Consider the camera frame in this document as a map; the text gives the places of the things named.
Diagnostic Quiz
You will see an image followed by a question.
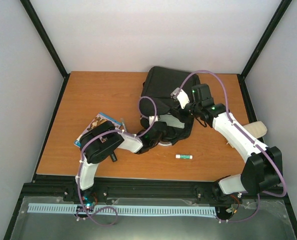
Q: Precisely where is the black student bag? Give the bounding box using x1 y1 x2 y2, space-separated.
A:
139 66 194 145

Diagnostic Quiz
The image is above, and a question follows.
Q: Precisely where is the dog picture book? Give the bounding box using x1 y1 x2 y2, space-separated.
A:
73 112 122 147

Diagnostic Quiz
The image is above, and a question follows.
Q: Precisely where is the grey Great Gatsby book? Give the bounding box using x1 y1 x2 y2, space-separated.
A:
159 114 185 129

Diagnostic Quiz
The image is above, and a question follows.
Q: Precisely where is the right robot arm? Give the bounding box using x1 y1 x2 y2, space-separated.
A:
180 101 287 198

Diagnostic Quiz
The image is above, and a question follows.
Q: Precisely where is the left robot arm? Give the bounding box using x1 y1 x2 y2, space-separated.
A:
74 120 167 202

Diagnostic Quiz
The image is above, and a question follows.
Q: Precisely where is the white glue stick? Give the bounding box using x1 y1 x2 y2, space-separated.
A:
175 154 193 160

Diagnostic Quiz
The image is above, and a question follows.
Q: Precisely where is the silver pen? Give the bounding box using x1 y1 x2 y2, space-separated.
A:
120 118 127 132

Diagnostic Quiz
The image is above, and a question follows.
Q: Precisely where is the pink highlighter marker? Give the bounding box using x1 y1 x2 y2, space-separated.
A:
109 152 118 163

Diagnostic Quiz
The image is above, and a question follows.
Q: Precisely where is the cream pencil case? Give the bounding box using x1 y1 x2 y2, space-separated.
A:
230 121 268 145

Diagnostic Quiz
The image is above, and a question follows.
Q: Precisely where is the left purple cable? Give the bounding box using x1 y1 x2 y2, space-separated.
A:
78 96 162 227

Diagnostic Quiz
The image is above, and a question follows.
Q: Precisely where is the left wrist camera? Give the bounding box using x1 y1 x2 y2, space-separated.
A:
148 115 160 126

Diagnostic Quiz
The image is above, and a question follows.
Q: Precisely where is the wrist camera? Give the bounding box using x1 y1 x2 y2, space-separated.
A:
148 115 160 126
191 83 214 104

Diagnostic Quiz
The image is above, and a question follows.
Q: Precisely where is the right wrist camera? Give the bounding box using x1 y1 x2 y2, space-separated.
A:
191 83 214 104

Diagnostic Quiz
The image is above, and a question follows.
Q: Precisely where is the black aluminium frame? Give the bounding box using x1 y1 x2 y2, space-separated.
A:
4 0 292 240

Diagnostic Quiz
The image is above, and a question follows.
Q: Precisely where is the light blue cable duct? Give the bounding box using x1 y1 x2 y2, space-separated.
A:
27 203 217 218

